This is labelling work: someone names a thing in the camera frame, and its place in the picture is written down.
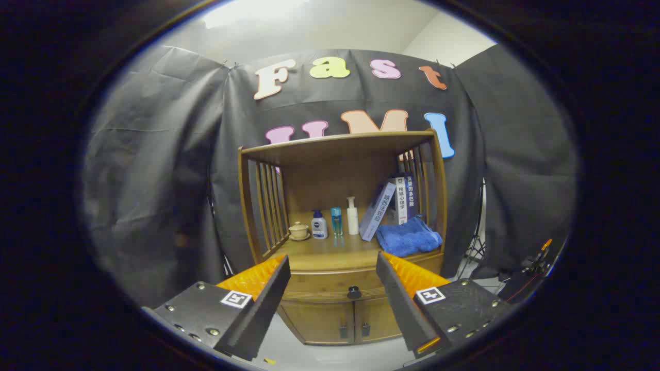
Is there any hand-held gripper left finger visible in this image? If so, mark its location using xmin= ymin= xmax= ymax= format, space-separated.
xmin=142 ymin=254 xmax=291 ymax=361

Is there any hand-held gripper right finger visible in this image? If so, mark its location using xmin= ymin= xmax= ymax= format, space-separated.
xmin=376 ymin=251 xmax=511 ymax=360

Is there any wooden drawer with black knob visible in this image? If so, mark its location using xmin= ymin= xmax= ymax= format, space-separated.
xmin=281 ymin=252 xmax=444 ymax=303

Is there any wooden cabinet door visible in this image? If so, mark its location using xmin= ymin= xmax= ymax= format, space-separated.
xmin=278 ymin=299 xmax=355 ymax=345
xmin=354 ymin=296 xmax=403 ymax=343

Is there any wooden countertop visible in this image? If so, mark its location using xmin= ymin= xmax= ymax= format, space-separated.
xmin=268 ymin=234 xmax=444 ymax=272

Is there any wooden cabinet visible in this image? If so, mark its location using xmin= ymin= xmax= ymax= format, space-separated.
xmin=238 ymin=130 xmax=448 ymax=346

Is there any blue towel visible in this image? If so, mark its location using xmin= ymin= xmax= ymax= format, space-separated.
xmin=375 ymin=215 xmax=443 ymax=258

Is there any lavender book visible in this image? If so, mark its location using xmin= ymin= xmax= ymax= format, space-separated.
xmin=359 ymin=181 xmax=397 ymax=242

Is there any white pump bottle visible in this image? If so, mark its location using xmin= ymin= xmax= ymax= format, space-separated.
xmin=346 ymin=196 xmax=359 ymax=235

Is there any light stand tripod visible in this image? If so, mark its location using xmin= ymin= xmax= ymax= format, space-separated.
xmin=459 ymin=178 xmax=488 ymax=279

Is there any white lotion bottle blue cap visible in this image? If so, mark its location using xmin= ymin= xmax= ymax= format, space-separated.
xmin=311 ymin=210 xmax=328 ymax=240

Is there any white spine book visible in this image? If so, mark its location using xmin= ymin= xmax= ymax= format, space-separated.
xmin=388 ymin=177 xmax=409 ymax=226

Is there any dark blue book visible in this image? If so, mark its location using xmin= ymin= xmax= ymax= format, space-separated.
xmin=406 ymin=174 xmax=417 ymax=221

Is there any black backdrop cloth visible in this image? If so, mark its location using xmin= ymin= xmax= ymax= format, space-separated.
xmin=82 ymin=45 xmax=578 ymax=310

